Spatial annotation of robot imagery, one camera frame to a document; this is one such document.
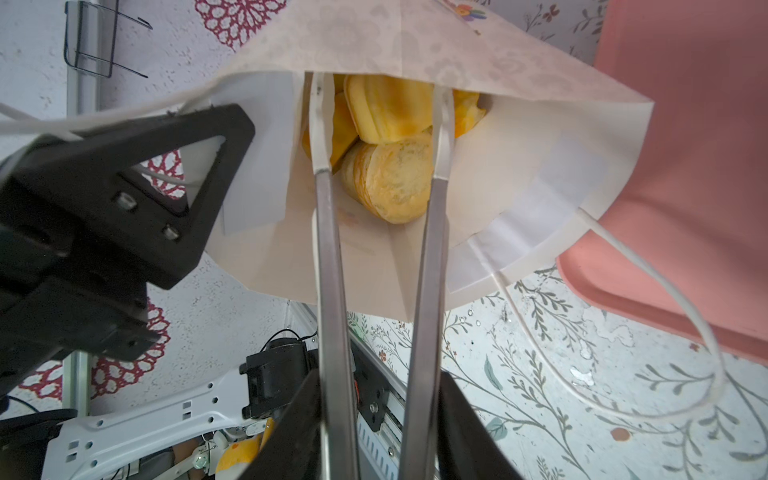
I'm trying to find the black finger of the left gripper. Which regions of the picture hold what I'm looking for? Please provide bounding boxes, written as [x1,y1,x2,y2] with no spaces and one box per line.
[11,104,255,289]

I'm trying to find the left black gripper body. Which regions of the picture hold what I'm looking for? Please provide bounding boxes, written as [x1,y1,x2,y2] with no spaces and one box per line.
[1,180,159,395]

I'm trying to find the pink plastic tray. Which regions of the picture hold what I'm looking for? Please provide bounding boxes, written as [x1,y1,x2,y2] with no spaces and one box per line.
[595,1,767,364]

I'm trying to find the orange fake bread roll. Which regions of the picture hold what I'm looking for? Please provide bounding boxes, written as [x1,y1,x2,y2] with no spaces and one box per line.
[330,74,359,174]

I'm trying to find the round fake bread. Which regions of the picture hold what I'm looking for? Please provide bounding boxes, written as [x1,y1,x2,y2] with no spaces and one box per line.
[339,132,434,224]

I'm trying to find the black wire wall rack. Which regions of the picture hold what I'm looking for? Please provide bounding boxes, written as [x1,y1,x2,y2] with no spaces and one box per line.
[63,0,153,79]

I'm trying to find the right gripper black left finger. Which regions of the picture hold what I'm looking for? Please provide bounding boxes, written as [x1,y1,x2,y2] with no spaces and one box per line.
[239,369,322,480]

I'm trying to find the white printed paper bag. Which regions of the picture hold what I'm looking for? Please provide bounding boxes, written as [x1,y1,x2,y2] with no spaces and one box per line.
[0,0,727,421]

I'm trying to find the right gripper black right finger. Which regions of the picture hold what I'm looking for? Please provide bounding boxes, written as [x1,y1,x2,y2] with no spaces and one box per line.
[437,371,523,480]

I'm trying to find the metal tongs with white tips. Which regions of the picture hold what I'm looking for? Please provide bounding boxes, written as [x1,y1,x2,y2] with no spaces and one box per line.
[308,72,455,479]

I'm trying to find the yellow fluted fake cake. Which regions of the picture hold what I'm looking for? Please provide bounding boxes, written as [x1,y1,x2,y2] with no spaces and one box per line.
[344,75,434,144]

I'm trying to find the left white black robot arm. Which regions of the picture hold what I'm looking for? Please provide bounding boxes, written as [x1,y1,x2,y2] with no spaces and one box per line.
[1,105,321,479]

